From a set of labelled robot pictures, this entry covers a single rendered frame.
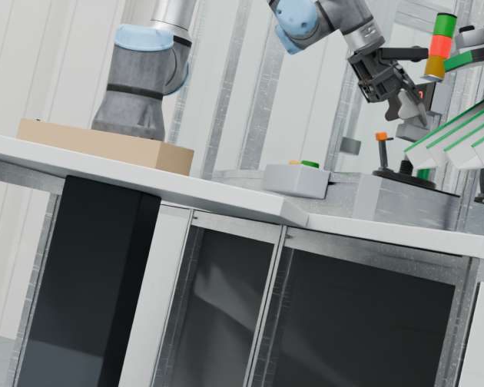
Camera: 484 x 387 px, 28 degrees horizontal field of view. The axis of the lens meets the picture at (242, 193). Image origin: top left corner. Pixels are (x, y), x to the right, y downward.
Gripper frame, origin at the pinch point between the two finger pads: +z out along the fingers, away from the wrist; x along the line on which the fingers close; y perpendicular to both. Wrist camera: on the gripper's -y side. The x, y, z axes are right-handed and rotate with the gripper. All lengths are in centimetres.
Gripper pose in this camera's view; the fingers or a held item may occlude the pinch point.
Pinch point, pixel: (419, 120)
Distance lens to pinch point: 211.2
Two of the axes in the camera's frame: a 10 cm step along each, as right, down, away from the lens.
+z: 5.0, 8.4, 2.0
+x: 3.1, 0.3, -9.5
